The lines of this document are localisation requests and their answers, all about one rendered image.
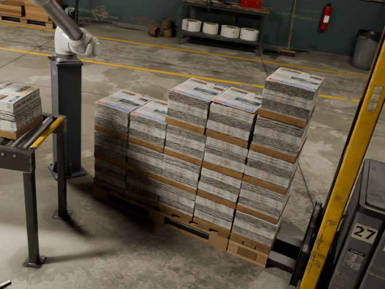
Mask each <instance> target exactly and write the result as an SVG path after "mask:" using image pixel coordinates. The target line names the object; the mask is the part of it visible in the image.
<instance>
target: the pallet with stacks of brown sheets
mask: <svg viewBox="0 0 385 289"><path fill-rule="evenodd" d="M55 1H56V2H57V3H58V4H59V5H60V6H61V7H62V0H55ZM7 17H14V18H19V19H20V22H15V21H7V20H3V19H4V18H7ZM29 20H33V21H41V22H45V23H46V26H42V25H35V24H30V23H29ZM0 21H1V22H8V23H13V24H20V25H27V26H35V27H40V28H47V29H54V24H55V23H54V22H53V21H52V19H51V18H50V17H49V16H48V15H47V14H46V13H45V12H44V11H43V10H42V9H41V8H40V7H39V6H36V5H34V4H33V3H31V2H30V1H28V0H7V1H4V2H2V3H0Z"/></svg>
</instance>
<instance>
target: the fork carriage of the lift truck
mask: <svg viewBox="0 0 385 289"><path fill-rule="evenodd" d="M321 207H322V203H318V202H317V201H316V202H315V206H314V208H313V212H312V215H311V218H310V220H309V224H308V227H307V230H306V232H305V236H304V239H303V242H302V245H301V248H300V251H299V255H298V258H297V261H296V264H295V267H294V270H293V273H292V277H291V279H290V282H289V285H293V286H295V287H297V284H298V281H299V278H300V276H301V273H302V270H303V267H304V264H305V261H306V258H307V255H308V252H309V248H310V246H311V242H312V238H313V234H314V232H315V228H316V224H317V221H318V218H319V214H320V211H321Z"/></svg>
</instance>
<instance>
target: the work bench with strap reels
mask: <svg viewBox="0 0 385 289"><path fill-rule="evenodd" d="M181 1H182V8H181V14H180V24H179V34H178V43H176V44H179V45H180V39H181V38H182V37H183V34H184V35H188V36H196V37H203V38H211V39H215V40H223V41H231V42H238V43H243V44H250V45H255V46H256V47H255V48H254V49H255V50H258V53H257V55H256V56H260V52H261V47H262V42H263V38H264V33H265V28H266V23H267V19H268V14H270V11H269V10H267V11H263V10H262V8H263V7H261V4H262V1H261V0H240V1H239V3H232V2H230V3H232V4H233V5H226V4H223V2H220V1H217V0H211V1H212V2H213V3H210V4H209V3H205V1H206V0H181ZM186 5H192V6H200V7H207V8H212V9H219V10H227V11H234V12H239V13H246V14H254V15H261V16H262V17H261V22H260V28H259V30H255V29H251V28H241V30H240V28H238V27H236V26H230V25H222V27H221V31H220V32H218V27H219V25H218V24H215V23H212V22H204V23H203V29H201V21H198V20H195V19H185V13H186ZM264 16H265V19H264ZM263 20H264V25H263V28H262V24H263ZM261 29H262V34H261ZM239 31H240V34H239ZM260 35H261V39H260ZM182 39H183V38H182ZM258 46H259V48H258Z"/></svg>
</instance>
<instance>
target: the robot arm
mask: <svg viewBox="0 0 385 289"><path fill-rule="evenodd" d="M28 1H30V2H31V3H33V4H34V5H36V6H39V7H40V8H41V9H42V10H43V11H44V12H45V13H46V14H47V15H48V16H49V17H50V18H51V19H52V21H53V22H54V23H55V24H56V25H57V28H56V31H55V35H54V45H55V54H53V55H50V56H48V59H50V60H56V61H57V63H59V64H60V63H80V62H81V60H79V59H78V58H77V55H80V56H84V57H89V58H91V57H96V56H97V55H99V54H100V52H101V50H102V46H101V42H100V41H99V40H98V39H97V38H96V37H94V36H93V35H91V34H90V33H89V32H88V31H86V30H85V29H84V28H79V27H78V26H77V25H76V24H75V23H74V21H73V20H72V19H71V18H70V16H68V15H67V13H66V12H65V11H64V10H63V9H62V7H61V6H60V5H59V4H58V3H57V2H56V1H55V0H28ZM76 54H77V55H76Z"/></svg>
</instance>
